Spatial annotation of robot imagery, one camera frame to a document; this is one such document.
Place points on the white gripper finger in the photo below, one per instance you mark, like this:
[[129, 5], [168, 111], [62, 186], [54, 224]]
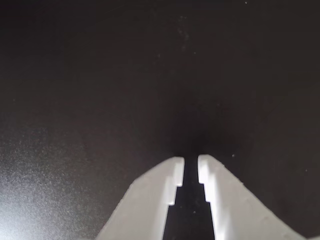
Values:
[[147, 195], [232, 205]]

